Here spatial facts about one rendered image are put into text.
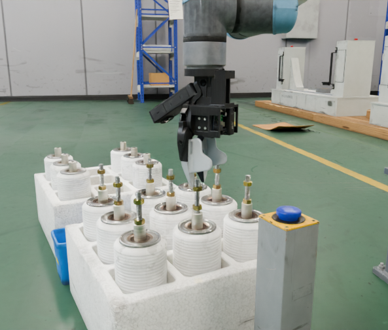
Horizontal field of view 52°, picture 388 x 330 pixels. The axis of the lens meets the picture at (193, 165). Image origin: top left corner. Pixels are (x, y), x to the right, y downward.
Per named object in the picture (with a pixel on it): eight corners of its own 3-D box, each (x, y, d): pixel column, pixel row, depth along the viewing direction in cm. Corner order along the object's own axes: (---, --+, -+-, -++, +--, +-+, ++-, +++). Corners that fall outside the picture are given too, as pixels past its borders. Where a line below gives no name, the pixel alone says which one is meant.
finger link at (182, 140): (182, 162, 70) (186, 111, 69) (175, 161, 71) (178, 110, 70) (196, 160, 74) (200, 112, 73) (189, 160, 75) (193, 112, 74)
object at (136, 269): (110, 321, 79) (105, 235, 74) (155, 306, 83) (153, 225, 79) (128, 349, 71) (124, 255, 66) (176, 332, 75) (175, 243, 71)
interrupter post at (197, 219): (189, 230, 77) (189, 214, 77) (192, 225, 80) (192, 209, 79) (201, 231, 77) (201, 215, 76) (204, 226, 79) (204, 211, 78)
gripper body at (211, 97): (218, 142, 67) (219, 69, 64) (176, 137, 72) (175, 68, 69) (238, 135, 74) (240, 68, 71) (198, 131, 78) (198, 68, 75)
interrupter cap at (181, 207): (158, 203, 92) (158, 200, 92) (190, 205, 91) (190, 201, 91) (150, 215, 85) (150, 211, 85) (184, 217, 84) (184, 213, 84)
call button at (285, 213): (289, 215, 68) (290, 203, 68) (305, 222, 65) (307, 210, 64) (270, 219, 66) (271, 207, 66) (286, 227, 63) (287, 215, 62)
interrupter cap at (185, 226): (173, 234, 75) (173, 230, 75) (183, 219, 83) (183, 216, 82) (212, 238, 74) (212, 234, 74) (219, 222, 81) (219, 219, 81)
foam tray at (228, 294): (203, 257, 120) (203, 200, 116) (292, 330, 87) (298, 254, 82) (70, 291, 102) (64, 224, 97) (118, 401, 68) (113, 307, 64)
